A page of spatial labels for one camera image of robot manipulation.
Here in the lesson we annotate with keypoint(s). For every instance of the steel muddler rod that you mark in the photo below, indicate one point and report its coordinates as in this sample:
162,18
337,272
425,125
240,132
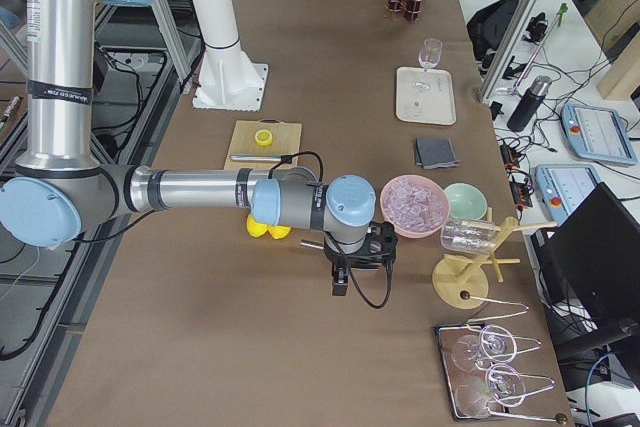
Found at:
254,158

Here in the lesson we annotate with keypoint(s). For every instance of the clear wine glass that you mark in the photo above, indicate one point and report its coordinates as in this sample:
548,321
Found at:
430,53

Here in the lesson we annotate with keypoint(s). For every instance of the green ceramic bowl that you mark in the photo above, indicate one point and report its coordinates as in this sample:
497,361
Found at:
466,201

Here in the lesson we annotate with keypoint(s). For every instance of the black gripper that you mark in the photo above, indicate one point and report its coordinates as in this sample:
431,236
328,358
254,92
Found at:
336,259

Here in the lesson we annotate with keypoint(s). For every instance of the aluminium frame post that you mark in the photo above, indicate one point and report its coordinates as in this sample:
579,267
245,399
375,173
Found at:
506,49

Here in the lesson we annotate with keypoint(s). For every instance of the wooden cup tree stand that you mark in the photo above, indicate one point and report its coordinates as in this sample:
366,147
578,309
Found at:
459,279

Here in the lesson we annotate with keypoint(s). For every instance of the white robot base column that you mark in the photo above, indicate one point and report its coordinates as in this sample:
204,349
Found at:
228,79

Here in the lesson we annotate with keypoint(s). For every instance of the clear glass mug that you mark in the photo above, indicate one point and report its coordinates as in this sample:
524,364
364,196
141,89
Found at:
468,236

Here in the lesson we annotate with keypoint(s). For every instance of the dark insulated flask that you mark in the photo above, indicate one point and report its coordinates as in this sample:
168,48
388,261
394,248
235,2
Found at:
529,103

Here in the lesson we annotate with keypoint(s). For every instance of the pink bowl of ice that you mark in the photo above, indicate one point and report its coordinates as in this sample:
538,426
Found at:
416,206

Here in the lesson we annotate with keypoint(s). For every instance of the bamboo cutting board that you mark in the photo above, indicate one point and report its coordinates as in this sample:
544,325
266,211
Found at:
287,138

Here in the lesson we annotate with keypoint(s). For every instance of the white rabbit tray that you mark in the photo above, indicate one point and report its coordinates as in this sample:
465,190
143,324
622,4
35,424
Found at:
425,96

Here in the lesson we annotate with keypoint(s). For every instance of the black tray with glasses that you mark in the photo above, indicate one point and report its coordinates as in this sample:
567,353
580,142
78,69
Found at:
482,381

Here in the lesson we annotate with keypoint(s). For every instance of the grey folded cloth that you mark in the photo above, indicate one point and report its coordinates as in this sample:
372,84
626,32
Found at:
432,153

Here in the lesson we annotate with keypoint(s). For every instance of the black monitor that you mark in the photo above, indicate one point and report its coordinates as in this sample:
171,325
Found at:
596,253

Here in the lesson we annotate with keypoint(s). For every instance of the blue teach pendant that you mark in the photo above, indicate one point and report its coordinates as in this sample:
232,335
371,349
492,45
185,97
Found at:
598,134
563,187

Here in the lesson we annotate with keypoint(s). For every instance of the lemon half slice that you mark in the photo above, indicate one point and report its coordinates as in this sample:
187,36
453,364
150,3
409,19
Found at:
263,137

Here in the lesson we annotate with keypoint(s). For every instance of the whole yellow lemon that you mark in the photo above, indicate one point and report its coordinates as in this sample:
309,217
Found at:
254,228
279,232

